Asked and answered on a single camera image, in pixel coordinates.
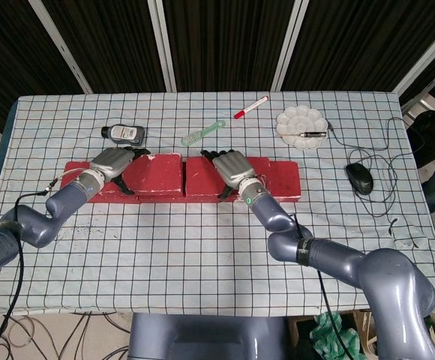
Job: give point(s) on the blue-grey robot torso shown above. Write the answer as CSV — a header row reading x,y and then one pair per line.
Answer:
x,y
202,337

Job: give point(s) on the white metal frame post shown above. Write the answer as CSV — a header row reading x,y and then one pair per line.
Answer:
x,y
420,63
288,48
163,48
60,45

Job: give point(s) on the black computer mouse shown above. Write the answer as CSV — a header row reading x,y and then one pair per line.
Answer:
x,y
360,178

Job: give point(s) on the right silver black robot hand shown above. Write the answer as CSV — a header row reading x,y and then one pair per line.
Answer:
x,y
232,167

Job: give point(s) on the red brick with white sticker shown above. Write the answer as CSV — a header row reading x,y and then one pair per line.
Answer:
x,y
285,180

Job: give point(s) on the white flower paint palette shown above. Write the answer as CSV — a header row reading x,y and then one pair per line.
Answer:
x,y
296,122

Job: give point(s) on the light wooden crate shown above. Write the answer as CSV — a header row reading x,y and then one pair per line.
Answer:
x,y
363,322

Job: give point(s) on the black bag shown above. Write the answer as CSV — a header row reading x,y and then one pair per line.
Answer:
x,y
431,135

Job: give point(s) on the green cloth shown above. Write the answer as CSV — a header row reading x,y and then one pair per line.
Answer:
x,y
330,333

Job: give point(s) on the white checked tablecloth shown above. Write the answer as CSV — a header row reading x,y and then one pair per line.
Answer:
x,y
202,255

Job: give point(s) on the red capped white marker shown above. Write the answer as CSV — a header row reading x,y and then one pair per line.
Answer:
x,y
251,107

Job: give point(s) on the dark ink bottle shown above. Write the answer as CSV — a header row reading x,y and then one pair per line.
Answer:
x,y
125,134

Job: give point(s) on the green plastic brush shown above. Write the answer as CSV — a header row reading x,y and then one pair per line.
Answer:
x,y
191,139

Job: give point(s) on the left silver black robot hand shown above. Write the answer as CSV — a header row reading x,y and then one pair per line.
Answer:
x,y
110,161

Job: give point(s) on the red foam brick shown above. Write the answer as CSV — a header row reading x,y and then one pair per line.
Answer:
x,y
153,172
180,199
105,197

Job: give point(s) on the red brick with chipped paint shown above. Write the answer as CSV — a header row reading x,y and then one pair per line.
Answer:
x,y
198,180

